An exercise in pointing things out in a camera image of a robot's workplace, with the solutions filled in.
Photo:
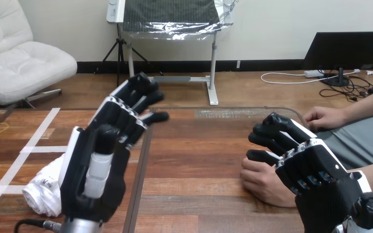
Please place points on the person's hand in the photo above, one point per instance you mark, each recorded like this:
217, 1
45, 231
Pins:
323, 117
263, 185

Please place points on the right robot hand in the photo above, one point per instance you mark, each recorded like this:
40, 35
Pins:
325, 193

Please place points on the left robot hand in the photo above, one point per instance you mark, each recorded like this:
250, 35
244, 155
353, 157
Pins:
80, 180

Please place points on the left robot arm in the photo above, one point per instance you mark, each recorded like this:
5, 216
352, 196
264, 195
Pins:
82, 227

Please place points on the rolled white towel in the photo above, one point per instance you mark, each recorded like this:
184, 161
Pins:
43, 189

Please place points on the person's body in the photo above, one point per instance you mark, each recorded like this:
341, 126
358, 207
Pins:
360, 141

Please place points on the white power strip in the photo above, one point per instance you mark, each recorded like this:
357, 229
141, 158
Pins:
313, 73

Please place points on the dark screen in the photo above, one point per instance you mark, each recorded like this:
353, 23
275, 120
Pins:
344, 48

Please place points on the white desk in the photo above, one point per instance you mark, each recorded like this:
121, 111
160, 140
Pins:
213, 77

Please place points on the black tripod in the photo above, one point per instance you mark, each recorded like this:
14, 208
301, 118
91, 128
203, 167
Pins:
120, 53

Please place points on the white cushioned chair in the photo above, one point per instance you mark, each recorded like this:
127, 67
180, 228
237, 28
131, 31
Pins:
16, 61

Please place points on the foil sheet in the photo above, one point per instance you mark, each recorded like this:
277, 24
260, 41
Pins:
173, 16

